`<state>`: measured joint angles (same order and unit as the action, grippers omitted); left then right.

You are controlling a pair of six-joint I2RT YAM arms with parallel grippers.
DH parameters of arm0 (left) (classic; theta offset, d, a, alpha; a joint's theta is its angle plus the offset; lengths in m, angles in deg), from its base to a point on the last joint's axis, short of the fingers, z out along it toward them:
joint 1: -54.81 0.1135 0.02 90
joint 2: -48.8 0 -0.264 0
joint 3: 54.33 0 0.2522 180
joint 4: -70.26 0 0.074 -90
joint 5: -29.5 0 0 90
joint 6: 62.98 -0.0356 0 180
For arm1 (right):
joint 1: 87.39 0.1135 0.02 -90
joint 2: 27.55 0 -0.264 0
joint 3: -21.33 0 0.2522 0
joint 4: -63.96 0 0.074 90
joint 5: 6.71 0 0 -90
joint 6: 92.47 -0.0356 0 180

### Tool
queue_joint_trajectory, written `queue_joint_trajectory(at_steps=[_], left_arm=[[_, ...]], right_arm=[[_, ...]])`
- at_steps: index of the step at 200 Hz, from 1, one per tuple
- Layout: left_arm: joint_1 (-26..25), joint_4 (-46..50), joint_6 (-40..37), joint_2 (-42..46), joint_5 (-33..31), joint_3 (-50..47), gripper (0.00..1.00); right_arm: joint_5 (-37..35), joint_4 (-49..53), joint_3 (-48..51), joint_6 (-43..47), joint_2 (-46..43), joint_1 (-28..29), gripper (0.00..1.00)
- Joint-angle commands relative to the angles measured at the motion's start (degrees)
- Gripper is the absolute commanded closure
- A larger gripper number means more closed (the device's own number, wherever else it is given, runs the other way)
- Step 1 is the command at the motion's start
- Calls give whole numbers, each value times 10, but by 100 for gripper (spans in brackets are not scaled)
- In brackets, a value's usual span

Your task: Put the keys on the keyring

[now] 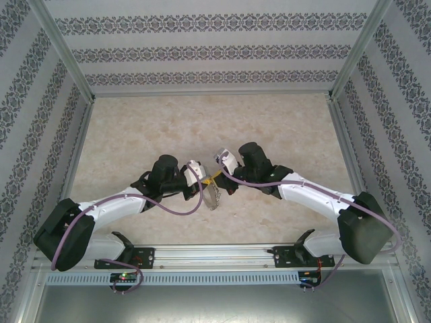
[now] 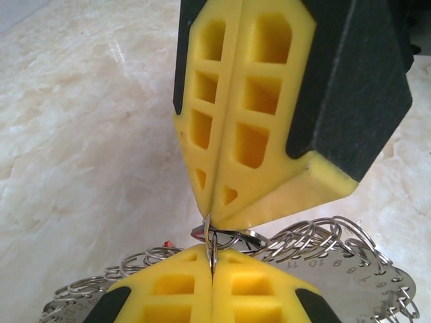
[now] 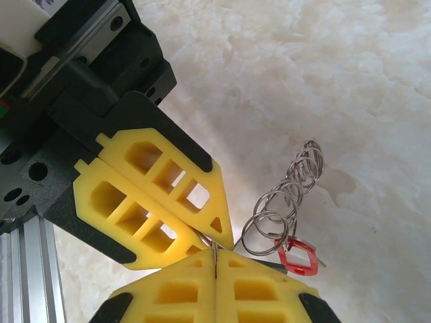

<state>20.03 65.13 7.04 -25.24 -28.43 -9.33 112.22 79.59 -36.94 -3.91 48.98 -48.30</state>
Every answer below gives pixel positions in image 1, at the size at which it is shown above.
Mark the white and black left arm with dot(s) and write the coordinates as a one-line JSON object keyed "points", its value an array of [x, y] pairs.
{"points": [[114, 205]]}

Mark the grey metal sheet panel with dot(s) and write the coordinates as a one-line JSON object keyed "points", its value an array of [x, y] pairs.
{"points": [[215, 306]]}

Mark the controller circuit board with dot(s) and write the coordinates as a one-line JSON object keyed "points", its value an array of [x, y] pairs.
{"points": [[309, 279], [124, 277]]}

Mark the aluminium beam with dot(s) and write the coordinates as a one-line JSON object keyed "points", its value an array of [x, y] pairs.
{"points": [[78, 151], [345, 144]]}

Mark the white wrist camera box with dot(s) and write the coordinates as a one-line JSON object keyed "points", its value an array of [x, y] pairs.
{"points": [[229, 161], [195, 171]]}

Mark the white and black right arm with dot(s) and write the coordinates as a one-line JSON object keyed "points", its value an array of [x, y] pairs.
{"points": [[309, 195]]}

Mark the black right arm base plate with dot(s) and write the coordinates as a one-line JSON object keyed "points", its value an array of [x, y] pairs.
{"points": [[286, 257]]}

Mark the aluminium right side beam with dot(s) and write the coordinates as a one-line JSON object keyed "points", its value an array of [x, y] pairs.
{"points": [[345, 144]]}

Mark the aluminium right frame post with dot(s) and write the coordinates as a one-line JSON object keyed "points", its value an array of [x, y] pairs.
{"points": [[362, 50]]}

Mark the left controller circuit board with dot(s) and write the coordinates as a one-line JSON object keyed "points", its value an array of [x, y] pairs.
{"points": [[124, 277]]}

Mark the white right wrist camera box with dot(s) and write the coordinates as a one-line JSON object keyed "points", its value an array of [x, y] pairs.
{"points": [[229, 161]]}

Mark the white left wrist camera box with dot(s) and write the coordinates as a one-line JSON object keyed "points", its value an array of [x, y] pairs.
{"points": [[195, 171]]}

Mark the aluminium frame post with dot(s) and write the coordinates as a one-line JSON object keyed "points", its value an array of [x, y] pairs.
{"points": [[60, 50], [362, 50]]}

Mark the right controller circuit board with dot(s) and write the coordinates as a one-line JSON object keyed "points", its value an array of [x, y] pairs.
{"points": [[309, 279]]}

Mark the metal plate with key rings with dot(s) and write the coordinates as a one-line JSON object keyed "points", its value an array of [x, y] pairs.
{"points": [[210, 196]]}

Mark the aluminium left frame post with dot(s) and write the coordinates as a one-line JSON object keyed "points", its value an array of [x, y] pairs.
{"points": [[60, 50]]}

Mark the aluminium left side beam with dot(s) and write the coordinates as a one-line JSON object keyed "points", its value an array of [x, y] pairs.
{"points": [[78, 151]]}

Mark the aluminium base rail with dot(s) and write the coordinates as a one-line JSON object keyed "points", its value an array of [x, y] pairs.
{"points": [[212, 257]]}

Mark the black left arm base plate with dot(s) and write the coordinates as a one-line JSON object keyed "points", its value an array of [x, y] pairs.
{"points": [[144, 257]]}

